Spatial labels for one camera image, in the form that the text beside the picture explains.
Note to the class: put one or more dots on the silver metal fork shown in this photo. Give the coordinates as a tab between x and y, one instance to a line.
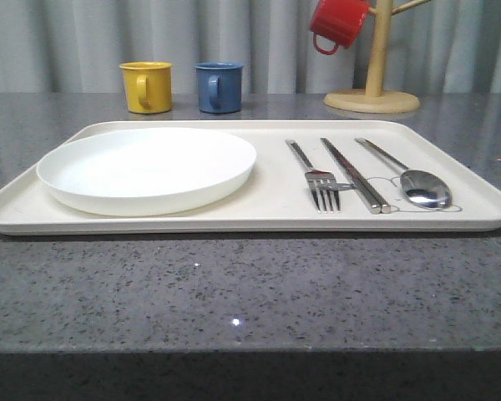
322	184

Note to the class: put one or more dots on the white round plate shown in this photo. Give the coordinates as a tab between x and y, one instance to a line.
147	172

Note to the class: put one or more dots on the silver metal chopstick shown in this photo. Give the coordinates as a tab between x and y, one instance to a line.
369	200
386	207

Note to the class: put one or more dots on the silver metal spoon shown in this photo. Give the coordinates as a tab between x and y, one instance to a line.
420	187

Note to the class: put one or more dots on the cream rabbit print tray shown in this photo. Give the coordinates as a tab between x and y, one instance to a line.
276	197

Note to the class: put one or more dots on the blue mug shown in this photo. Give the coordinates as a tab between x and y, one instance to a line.
219	87

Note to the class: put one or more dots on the yellow mug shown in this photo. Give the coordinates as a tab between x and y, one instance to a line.
148	86

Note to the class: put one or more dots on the wooden mug tree stand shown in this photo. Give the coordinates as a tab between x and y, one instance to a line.
374	98

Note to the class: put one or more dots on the red mug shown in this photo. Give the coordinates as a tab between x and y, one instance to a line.
339	21

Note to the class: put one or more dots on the grey curtain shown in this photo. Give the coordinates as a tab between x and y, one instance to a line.
78	46

